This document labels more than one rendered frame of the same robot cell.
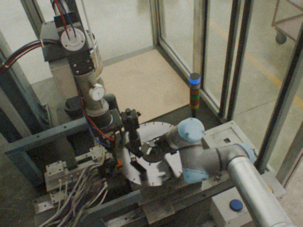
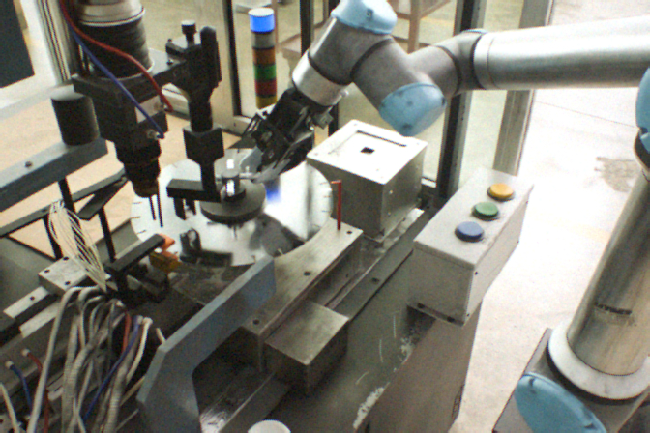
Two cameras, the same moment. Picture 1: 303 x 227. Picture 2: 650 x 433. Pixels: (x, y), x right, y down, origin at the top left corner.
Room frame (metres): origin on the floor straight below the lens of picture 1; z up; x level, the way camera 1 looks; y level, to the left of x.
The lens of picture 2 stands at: (-0.06, 0.45, 1.55)
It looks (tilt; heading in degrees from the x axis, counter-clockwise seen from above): 37 degrees down; 320
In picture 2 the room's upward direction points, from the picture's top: straight up
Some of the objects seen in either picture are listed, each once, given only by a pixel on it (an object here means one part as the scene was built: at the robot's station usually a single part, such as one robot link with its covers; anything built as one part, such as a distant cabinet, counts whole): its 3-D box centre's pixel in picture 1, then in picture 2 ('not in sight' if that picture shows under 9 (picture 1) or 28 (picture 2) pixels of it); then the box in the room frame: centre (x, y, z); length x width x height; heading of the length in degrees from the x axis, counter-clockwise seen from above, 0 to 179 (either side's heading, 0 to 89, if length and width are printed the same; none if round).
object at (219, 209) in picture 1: (246, 202); (472, 242); (0.45, -0.33, 0.82); 0.28 x 0.11 x 0.15; 106
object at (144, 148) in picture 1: (153, 149); (232, 193); (0.69, 0.02, 0.96); 0.11 x 0.11 x 0.03
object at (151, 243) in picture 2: (110, 168); (144, 266); (0.63, 0.21, 0.95); 0.10 x 0.03 x 0.07; 106
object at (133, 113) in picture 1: (132, 128); (197, 96); (0.64, 0.08, 1.17); 0.06 x 0.05 x 0.20; 97
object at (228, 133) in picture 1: (225, 149); (366, 181); (0.72, -0.32, 0.82); 0.18 x 0.18 x 0.15; 16
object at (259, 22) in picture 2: (195, 78); (261, 19); (0.90, -0.20, 1.14); 0.05 x 0.04 x 0.03; 16
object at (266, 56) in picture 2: (194, 89); (263, 52); (0.90, -0.20, 1.08); 0.05 x 0.04 x 0.03; 16
